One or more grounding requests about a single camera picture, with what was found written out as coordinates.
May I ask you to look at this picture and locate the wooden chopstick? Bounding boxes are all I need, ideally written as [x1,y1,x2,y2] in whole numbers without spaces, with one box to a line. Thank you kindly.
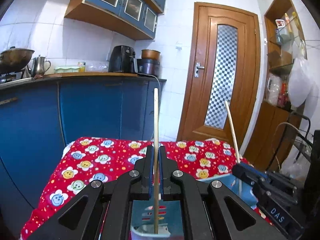
[153,88,159,234]
[224,100,240,164]

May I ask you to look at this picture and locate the blue kitchen base cabinet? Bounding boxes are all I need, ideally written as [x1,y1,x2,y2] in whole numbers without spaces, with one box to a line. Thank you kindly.
[1,76,165,210]

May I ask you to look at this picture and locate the light blue chopstick box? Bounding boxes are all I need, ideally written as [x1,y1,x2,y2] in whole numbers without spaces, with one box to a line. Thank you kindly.
[130,172,258,240]

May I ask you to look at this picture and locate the red smiley flower tablecloth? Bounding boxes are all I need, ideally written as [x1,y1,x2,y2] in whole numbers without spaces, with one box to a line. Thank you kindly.
[19,136,276,240]

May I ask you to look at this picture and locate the white plastic bag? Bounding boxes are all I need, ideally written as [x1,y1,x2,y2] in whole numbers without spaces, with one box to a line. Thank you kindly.
[288,57,313,107]

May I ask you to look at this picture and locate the wooden door checkered glass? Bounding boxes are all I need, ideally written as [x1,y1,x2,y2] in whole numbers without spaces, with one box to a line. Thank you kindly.
[177,2,260,144]

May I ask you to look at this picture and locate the wooden shelf unit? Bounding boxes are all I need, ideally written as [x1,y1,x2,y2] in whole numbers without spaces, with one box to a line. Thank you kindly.
[244,0,305,171]

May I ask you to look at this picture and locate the black air fryer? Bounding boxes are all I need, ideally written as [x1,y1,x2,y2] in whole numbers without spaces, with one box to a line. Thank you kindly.
[108,45,138,74]

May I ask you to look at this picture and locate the steel kettle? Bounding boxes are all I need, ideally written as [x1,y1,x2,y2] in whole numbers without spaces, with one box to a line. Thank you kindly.
[28,55,52,77]

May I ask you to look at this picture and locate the dark wok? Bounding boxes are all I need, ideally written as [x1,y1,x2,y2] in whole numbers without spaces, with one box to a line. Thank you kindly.
[0,47,35,74]

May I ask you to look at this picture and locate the blue wall cabinet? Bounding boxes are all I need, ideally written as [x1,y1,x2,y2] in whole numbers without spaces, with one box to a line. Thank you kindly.
[65,0,166,41]

